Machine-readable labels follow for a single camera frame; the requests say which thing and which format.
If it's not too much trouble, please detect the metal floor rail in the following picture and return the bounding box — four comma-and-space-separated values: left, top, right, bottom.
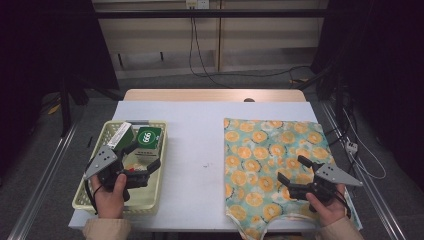
319, 99, 408, 240
6, 123, 79, 240

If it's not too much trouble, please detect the person's left hand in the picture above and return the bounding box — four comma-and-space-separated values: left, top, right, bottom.
90, 173, 128, 220

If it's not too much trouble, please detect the orange fruit print cloth bag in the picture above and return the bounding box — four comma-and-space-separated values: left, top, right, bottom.
223, 117, 363, 240

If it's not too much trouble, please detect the hand-held gripper black cable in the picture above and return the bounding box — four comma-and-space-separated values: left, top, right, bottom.
334, 189, 353, 219
83, 178, 101, 215

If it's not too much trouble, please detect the right hand-held gripper black cable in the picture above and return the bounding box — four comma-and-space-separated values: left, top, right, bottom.
334, 189, 353, 219

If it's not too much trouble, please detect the white wall outlet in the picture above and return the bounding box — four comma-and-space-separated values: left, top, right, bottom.
185, 0, 210, 10

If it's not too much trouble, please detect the person's right hand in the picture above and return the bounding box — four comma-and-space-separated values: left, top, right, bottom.
305, 183, 348, 228

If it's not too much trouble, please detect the red and white packet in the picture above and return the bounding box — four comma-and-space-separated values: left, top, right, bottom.
124, 162, 148, 174

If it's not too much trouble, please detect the black metal stand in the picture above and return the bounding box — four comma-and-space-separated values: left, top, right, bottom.
59, 75, 90, 138
296, 63, 349, 134

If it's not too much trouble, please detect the wooden table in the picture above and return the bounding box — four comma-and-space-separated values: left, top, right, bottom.
123, 88, 307, 103

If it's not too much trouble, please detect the black curtain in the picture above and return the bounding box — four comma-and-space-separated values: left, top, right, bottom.
311, 0, 424, 183
0, 0, 120, 174

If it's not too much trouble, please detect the long green and white box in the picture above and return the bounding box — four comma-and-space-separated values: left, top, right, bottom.
106, 121, 136, 151

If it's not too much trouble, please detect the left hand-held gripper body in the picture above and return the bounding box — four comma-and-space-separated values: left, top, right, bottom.
84, 145, 150, 202

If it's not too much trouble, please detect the black horizontal bar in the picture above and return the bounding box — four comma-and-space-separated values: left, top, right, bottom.
94, 9, 329, 19

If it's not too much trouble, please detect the pale yellow plastic basket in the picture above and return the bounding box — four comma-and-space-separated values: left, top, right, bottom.
72, 119, 169, 215

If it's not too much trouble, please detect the left hand-held gripper black cable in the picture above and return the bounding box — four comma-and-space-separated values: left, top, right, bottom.
83, 178, 101, 215

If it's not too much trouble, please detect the green box with white circle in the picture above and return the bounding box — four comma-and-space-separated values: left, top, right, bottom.
131, 126, 163, 164

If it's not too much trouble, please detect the white cable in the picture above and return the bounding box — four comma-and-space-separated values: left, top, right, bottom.
342, 108, 388, 181

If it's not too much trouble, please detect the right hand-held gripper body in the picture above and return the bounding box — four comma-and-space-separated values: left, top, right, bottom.
288, 162, 364, 203

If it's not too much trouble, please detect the white power strip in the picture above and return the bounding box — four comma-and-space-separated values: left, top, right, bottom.
345, 140, 359, 155

